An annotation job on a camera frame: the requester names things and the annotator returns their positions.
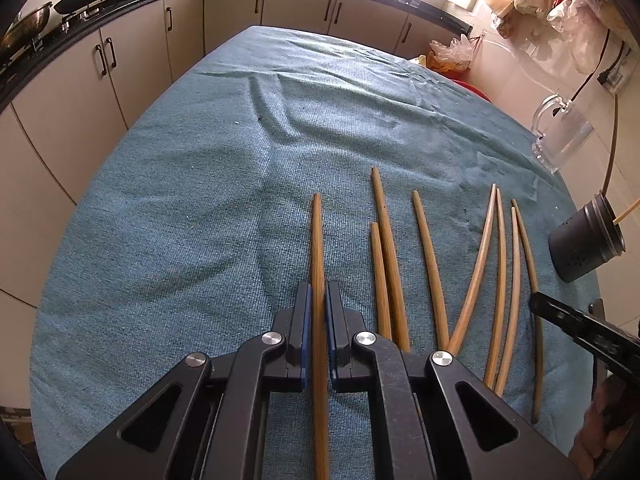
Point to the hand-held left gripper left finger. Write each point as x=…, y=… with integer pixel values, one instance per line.
x=306, y=340

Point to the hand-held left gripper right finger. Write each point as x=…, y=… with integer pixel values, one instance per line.
x=330, y=330

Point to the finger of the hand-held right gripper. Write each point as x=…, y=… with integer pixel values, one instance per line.
x=565, y=317

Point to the dark grey chopstick holder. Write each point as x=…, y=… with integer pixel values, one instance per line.
x=580, y=245

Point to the person's right hand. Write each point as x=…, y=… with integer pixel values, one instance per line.
x=622, y=400

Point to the black flat rectangular device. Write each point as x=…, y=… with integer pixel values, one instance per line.
x=598, y=307

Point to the blue table cloth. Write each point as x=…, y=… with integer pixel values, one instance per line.
x=200, y=210

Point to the clear glass mug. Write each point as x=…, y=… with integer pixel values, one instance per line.
x=565, y=135

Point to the red plastic basin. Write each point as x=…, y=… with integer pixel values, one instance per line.
x=475, y=91

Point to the crumpled clear plastic bag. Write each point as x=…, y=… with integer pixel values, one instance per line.
x=452, y=55

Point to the clear hanging plastic bag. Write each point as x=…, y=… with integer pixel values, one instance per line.
x=580, y=30

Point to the black kitchen countertop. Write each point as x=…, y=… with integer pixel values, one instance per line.
x=445, y=20

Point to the beige base cabinets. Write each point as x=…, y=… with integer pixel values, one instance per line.
x=65, y=110

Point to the gas stove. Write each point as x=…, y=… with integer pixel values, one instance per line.
x=80, y=16

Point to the steel pot with lid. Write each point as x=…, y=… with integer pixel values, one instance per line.
x=25, y=25

